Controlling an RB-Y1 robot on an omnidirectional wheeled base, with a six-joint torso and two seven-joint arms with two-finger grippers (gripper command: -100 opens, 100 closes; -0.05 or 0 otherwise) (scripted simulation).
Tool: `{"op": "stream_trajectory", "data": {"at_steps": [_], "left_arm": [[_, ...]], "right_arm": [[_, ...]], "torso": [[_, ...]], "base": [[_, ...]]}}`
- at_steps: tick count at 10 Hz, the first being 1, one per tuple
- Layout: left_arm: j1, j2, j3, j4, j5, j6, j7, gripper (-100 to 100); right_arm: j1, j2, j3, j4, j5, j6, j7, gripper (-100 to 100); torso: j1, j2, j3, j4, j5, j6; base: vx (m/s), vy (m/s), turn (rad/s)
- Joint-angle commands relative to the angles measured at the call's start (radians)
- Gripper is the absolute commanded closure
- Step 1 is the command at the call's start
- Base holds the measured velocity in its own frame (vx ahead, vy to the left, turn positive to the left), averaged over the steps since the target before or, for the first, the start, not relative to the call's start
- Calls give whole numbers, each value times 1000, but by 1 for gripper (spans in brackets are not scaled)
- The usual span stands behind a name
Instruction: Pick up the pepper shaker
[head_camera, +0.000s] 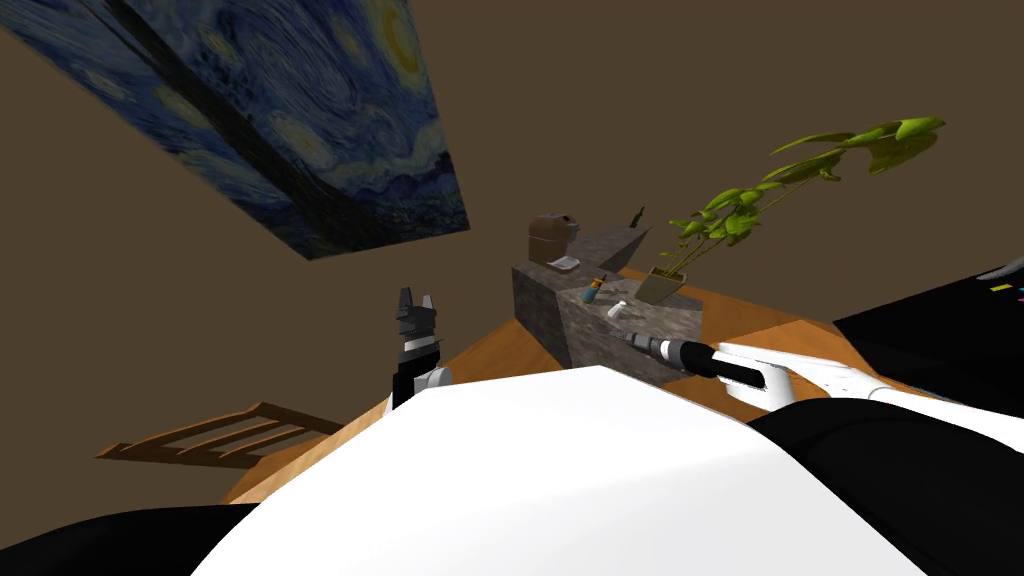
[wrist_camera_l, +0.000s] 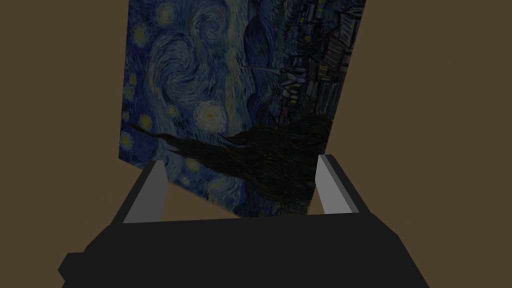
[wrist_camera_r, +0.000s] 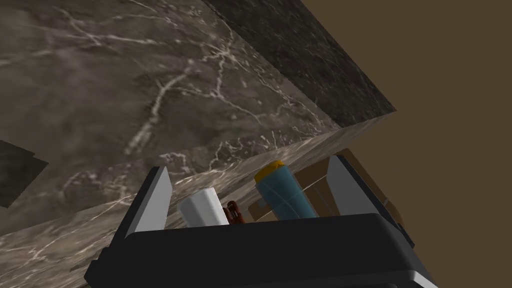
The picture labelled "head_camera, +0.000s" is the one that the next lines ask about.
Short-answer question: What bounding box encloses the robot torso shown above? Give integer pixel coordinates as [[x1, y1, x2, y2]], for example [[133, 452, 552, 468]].
[[190, 364, 929, 576]]

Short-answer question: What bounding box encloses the grey stone block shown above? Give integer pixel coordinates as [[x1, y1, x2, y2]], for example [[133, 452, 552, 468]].
[[511, 223, 705, 389]]

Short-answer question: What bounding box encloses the brown coffee machine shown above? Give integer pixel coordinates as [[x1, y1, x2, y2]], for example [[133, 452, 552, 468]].
[[527, 212, 581, 266]]

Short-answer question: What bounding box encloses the blue starry night painting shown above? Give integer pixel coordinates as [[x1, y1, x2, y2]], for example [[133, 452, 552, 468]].
[[0, 0, 472, 262]]

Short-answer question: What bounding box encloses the green plant in pot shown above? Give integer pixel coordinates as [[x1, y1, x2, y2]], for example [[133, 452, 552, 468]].
[[633, 115, 948, 306]]

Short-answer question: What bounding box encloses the brown wooden chair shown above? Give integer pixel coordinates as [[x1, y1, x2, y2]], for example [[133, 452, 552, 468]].
[[94, 400, 347, 471]]

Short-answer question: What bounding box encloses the orange wooden table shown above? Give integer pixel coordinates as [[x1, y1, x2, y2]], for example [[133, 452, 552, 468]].
[[219, 267, 953, 506]]

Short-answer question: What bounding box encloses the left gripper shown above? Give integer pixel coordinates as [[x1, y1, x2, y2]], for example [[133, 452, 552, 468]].
[[395, 286, 441, 341]]

